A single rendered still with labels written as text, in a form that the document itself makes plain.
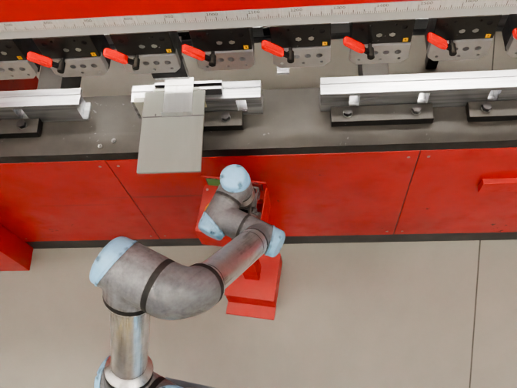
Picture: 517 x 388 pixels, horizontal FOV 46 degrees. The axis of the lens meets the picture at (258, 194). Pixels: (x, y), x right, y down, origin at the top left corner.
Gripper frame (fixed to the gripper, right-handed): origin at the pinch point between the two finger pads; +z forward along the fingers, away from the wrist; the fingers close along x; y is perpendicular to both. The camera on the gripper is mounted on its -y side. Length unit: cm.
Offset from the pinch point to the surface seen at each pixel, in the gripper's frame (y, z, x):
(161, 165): 6.1, -26.5, 22.5
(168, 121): 20.3, -25.3, 23.5
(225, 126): 24.9, -14.9, 9.0
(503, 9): 43, -55, -61
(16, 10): 27, -65, 52
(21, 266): -12, 66, 106
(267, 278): -5, 61, -1
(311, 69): 103, 82, -5
